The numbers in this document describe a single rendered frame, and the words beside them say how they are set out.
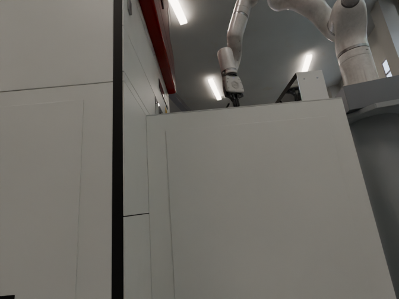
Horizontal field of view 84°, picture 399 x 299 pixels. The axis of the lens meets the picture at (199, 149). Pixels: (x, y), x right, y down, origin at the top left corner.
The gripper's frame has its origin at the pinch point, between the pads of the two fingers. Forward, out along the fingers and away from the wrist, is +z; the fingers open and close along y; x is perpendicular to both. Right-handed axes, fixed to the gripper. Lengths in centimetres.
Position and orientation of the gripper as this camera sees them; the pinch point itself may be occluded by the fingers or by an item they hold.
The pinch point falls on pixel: (236, 104)
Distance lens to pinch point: 118.7
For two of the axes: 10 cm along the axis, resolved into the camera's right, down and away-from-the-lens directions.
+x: -3.6, 2.8, 8.9
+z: 1.7, 9.6, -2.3
